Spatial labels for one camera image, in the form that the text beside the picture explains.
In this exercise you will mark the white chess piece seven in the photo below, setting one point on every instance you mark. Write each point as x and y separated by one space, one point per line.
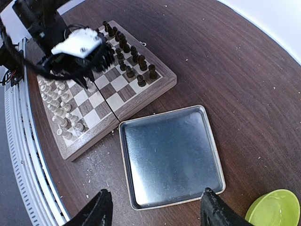
60 121

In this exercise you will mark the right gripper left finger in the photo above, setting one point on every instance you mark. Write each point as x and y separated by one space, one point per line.
98 211

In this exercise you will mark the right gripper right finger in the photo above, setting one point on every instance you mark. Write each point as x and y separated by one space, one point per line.
215 212

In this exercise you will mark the black chess piece far left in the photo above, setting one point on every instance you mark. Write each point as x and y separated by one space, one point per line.
152 72

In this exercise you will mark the black chess piece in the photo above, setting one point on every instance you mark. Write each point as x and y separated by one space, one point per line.
106 26
152 72

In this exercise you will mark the small green bowl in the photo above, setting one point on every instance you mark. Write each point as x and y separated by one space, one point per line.
277 208

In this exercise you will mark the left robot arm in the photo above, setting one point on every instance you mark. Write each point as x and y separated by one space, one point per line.
40 18

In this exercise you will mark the metal tray with wood rim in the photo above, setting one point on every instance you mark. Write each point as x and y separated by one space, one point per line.
170 158

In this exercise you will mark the white chess piece one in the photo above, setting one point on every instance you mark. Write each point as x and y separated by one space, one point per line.
46 89

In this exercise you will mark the aluminium front rail frame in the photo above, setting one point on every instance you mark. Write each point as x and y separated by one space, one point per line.
36 187

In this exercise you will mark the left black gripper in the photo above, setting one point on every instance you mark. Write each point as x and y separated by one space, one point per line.
66 66

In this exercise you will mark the white chess piece three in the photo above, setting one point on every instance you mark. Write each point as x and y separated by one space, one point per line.
55 110

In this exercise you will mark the black chess piece far right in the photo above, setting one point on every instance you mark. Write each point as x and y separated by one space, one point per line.
106 26

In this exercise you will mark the black advanced pawn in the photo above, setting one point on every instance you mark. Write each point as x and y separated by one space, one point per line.
141 81

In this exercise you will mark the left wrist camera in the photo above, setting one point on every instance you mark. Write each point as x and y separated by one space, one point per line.
80 43

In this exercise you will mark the wooden chess board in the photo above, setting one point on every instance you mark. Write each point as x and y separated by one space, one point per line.
91 116

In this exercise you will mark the white chess piece five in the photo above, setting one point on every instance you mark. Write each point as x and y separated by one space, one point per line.
49 100

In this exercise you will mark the white chess piece four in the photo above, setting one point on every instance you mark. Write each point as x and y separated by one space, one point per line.
65 134

